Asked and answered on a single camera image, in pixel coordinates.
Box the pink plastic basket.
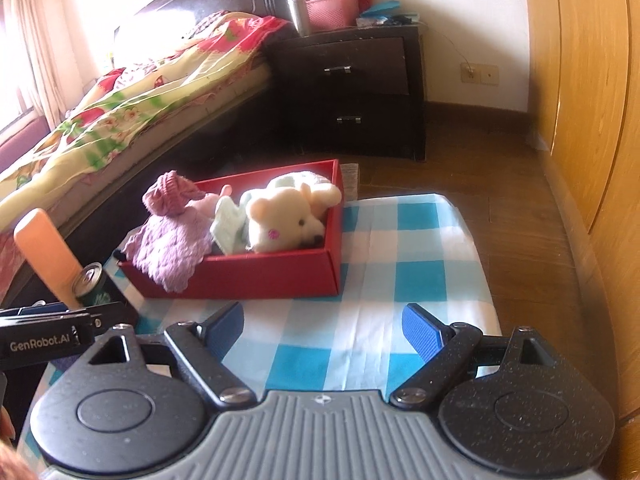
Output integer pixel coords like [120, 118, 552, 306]
[305, 0, 362, 32]

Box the dark wooden bed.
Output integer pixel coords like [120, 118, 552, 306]
[0, 0, 302, 311]

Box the blue paper item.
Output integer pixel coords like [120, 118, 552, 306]
[360, 1, 402, 17]

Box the red cardboard box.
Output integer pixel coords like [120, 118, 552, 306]
[117, 159, 346, 301]

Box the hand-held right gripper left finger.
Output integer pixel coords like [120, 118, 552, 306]
[80, 302, 258, 407]

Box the blue checkered tablecloth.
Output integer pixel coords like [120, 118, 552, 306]
[30, 192, 504, 461]

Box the window curtain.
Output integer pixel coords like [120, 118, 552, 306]
[0, 0, 87, 127]

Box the orange ribbed bottle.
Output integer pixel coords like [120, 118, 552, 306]
[14, 210, 84, 307]

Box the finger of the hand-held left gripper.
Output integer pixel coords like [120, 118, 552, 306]
[92, 276, 146, 331]

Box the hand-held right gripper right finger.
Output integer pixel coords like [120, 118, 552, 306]
[390, 302, 566, 408]

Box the purple knitted hat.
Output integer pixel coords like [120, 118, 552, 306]
[122, 170, 217, 294]

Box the steel thermos flask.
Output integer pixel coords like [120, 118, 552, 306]
[285, 0, 312, 37]

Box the dark green drink can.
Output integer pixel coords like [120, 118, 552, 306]
[71, 262, 112, 307]

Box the wall power outlet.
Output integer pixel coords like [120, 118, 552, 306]
[460, 62, 501, 87]

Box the purple window seat cushion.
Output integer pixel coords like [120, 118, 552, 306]
[0, 115, 52, 174]

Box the pink pig plush toy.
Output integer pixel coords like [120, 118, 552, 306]
[187, 185, 234, 222]

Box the wooden wardrobe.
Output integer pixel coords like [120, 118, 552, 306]
[525, 0, 640, 413]

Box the dark nightstand drawer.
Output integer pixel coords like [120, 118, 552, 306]
[310, 94, 417, 154]
[272, 37, 409, 97]

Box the dark wooden nightstand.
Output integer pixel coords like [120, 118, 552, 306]
[265, 25, 427, 162]

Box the cream teddy bear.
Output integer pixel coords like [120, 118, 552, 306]
[245, 172, 344, 254]

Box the floral quilt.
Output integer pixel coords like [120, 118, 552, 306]
[0, 10, 294, 197]

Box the thin power cable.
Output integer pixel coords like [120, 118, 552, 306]
[425, 25, 472, 72]

